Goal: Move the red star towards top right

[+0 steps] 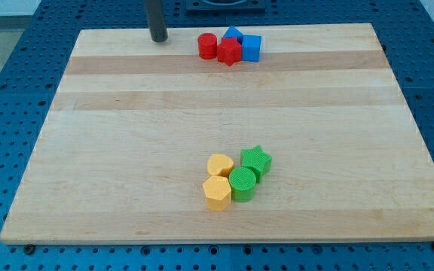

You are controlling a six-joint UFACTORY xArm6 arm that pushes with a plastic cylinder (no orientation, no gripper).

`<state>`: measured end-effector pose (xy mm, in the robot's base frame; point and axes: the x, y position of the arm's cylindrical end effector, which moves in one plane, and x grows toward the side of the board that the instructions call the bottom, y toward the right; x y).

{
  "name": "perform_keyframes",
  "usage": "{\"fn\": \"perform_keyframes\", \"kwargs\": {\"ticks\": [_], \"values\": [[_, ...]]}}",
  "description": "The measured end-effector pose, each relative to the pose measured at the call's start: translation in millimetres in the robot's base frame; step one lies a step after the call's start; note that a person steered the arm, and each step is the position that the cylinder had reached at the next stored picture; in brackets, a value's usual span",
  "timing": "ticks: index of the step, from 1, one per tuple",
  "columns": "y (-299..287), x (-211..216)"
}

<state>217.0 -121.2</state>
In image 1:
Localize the red star block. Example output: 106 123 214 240
217 37 242 66

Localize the green star block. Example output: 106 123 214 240
240 145 273 184

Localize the yellow heart block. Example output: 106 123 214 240
206 154 234 177

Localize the green cylinder block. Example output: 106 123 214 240
229 167 257 202

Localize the yellow hexagon block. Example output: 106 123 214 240
202 175 232 212

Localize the red cylinder block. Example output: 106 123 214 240
197 33 217 59

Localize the wooden board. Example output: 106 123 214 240
0 23 434 245

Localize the blue cube block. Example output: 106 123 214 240
241 35 261 62

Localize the blue triangle block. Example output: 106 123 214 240
223 26 243 44

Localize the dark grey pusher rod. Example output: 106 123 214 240
144 0 168 43

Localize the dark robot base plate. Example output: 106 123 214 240
184 0 267 13

